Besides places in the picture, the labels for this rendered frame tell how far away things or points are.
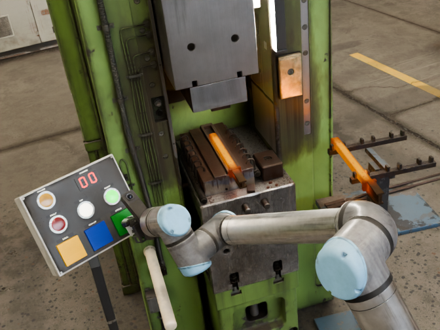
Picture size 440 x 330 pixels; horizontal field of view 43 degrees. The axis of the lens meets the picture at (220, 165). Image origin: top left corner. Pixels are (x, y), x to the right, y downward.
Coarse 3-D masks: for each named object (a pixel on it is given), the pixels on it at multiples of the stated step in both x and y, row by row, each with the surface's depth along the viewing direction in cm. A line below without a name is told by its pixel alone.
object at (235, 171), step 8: (216, 136) 231; (216, 144) 225; (224, 152) 219; (224, 160) 215; (232, 160) 213; (232, 168) 207; (240, 168) 207; (232, 176) 207; (240, 176) 202; (240, 184) 202
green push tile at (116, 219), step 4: (120, 212) 186; (124, 212) 186; (128, 212) 187; (112, 216) 184; (116, 216) 185; (120, 216) 186; (124, 216) 186; (128, 216) 187; (112, 220) 184; (116, 220) 185; (120, 220) 185; (116, 224) 184; (120, 224) 185; (116, 228) 184; (120, 228) 185; (124, 228) 186; (120, 232) 185; (124, 232) 185
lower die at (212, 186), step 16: (224, 128) 239; (192, 144) 233; (208, 144) 229; (224, 144) 226; (192, 160) 221; (208, 160) 218; (240, 160) 215; (208, 176) 210; (224, 176) 208; (208, 192) 210
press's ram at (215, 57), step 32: (160, 0) 170; (192, 0) 173; (224, 0) 176; (256, 0) 199; (160, 32) 187; (192, 32) 178; (224, 32) 181; (192, 64) 183; (224, 64) 186; (256, 64) 190
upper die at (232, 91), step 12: (192, 84) 189; (204, 84) 188; (216, 84) 189; (228, 84) 190; (240, 84) 192; (192, 96) 189; (204, 96) 190; (216, 96) 191; (228, 96) 193; (240, 96) 194; (192, 108) 191; (204, 108) 192
